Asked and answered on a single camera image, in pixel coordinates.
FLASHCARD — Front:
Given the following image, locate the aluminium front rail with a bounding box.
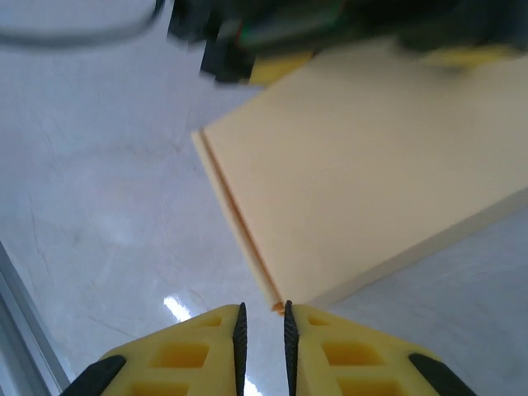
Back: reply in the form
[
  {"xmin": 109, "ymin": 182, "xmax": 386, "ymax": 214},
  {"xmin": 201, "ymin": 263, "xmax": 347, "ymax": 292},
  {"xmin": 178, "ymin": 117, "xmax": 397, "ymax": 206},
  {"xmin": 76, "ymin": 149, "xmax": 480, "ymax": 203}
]
[{"xmin": 0, "ymin": 241, "xmax": 71, "ymax": 396}]

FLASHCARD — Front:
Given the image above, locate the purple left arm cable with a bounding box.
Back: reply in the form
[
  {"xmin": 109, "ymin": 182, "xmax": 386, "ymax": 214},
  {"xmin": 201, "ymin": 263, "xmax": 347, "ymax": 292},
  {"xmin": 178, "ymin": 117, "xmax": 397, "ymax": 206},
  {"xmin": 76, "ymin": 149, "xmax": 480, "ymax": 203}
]
[{"xmin": 0, "ymin": 0, "xmax": 166, "ymax": 47}]

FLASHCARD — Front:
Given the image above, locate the yellow paper box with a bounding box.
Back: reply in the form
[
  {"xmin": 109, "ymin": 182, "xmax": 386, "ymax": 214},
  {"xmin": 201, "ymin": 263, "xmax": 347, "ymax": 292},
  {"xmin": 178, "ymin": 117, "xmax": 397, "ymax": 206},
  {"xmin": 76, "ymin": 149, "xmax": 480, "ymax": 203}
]
[{"xmin": 191, "ymin": 49, "xmax": 528, "ymax": 317}]

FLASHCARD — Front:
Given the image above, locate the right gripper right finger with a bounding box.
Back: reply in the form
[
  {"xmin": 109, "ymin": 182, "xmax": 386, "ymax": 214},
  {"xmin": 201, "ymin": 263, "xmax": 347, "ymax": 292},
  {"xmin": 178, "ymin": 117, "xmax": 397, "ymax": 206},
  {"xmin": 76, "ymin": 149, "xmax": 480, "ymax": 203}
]
[{"xmin": 282, "ymin": 299, "xmax": 479, "ymax": 396}]

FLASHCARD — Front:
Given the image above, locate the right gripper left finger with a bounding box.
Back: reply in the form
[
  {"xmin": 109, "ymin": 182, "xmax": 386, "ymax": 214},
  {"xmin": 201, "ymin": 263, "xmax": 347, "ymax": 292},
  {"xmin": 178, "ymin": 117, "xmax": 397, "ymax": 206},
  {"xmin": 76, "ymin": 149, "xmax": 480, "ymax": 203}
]
[{"xmin": 61, "ymin": 302, "xmax": 248, "ymax": 396}]

